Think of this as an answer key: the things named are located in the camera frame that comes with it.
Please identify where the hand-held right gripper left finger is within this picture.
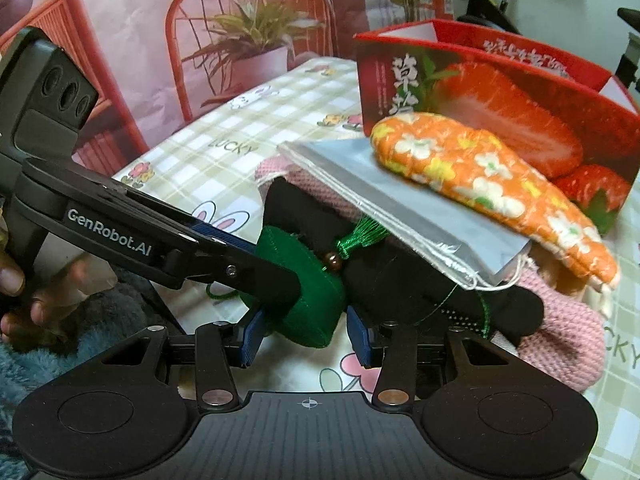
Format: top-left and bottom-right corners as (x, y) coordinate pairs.
(100, 309), (267, 414)

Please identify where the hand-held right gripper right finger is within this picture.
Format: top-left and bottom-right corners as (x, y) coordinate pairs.
(346, 306), (522, 411)

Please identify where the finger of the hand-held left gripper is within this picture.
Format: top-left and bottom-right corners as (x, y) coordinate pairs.
(164, 246), (302, 312)
(191, 221), (262, 258)

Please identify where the green tasselled sachet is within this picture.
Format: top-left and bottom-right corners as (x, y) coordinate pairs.
(206, 214), (387, 349)

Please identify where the black cloth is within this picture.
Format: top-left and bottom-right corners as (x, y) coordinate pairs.
(262, 177), (546, 346)

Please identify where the grey drawstring bag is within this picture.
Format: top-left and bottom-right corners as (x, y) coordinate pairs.
(277, 137), (534, 291)

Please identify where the pink knitted cloth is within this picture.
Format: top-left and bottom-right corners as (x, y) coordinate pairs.
(255, 155), (609, 394)

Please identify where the orange floral oven mitt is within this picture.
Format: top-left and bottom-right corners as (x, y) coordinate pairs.
(370, 112), (622, 319)

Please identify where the red strawberry print box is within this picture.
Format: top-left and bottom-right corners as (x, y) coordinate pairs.
(352, 19), (640, 236)

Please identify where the person's left hand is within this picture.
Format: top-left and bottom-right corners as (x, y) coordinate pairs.
(0, 250), (119, 354)

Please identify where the printed backdrop cloth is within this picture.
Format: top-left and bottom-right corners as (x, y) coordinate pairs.
(0, 0), (457, 181)

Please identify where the blue fluffy blanket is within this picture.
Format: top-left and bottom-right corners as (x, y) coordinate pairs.
(0, 267), (182, 480)

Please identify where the black exercise bike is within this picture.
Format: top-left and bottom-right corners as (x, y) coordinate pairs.
(457, 0), (640, 92)

